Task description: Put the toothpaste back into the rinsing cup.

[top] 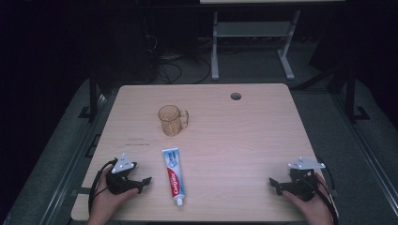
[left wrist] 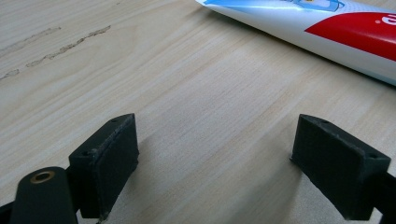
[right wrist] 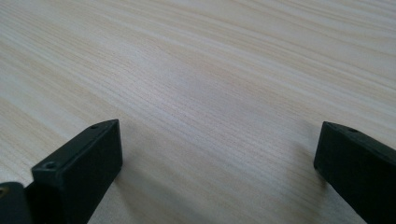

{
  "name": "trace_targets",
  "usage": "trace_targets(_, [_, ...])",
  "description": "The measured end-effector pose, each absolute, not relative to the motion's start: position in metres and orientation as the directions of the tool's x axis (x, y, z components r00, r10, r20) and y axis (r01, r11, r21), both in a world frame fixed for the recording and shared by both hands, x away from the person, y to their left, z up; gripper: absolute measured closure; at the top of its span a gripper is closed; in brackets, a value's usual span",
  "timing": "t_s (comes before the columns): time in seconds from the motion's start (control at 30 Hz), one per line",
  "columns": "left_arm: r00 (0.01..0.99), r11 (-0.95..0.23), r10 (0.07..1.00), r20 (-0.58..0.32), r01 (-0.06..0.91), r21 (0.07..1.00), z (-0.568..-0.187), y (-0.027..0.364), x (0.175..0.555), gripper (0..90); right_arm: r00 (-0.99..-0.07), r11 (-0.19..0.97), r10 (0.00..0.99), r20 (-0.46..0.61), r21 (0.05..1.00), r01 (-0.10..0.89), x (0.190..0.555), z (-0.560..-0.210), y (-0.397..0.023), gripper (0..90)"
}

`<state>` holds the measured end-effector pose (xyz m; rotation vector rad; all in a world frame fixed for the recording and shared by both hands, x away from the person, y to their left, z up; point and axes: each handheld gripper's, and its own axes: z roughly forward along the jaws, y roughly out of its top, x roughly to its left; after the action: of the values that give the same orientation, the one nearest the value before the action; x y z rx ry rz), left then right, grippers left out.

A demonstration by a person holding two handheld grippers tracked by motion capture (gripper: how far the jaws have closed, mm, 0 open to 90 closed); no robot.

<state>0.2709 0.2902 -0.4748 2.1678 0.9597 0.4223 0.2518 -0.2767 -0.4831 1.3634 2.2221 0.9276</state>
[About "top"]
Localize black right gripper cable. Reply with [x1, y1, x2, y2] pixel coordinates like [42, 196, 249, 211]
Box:
[297, 163, 340, 225]

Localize amber transparent cup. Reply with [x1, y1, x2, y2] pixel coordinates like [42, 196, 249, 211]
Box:
[157, 104, 190, 138]

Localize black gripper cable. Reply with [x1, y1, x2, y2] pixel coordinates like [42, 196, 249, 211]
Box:
[87, 158, 119, 216]
[297, 163, 340, 225]

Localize black metal post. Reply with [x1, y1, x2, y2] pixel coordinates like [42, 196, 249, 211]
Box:
[343, 69, 372, 124]
[77, 68, 106, 120]

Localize person's right hand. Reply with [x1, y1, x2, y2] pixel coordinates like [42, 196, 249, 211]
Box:
[282, 172, 334, 225]

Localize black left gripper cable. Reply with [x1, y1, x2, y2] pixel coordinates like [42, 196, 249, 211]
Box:
[87, 158, 119, 216]

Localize white metal stand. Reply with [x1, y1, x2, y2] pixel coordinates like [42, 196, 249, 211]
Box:
[210, 8, 302, 82]

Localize person's left hand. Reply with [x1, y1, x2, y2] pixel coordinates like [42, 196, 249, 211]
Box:
[86, 167, 140, 225]

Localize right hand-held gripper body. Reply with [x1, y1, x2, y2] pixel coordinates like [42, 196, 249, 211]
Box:
[281, 157, 327, 203]

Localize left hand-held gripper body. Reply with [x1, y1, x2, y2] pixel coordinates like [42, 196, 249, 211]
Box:
[105, 152, 141, 196]

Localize white blue red toothpaste tube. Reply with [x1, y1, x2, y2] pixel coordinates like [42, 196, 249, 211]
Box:
[161, 147, 187, 207]

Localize black floor cables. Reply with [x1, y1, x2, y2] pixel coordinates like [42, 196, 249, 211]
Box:
[144, 15, 212, 85]

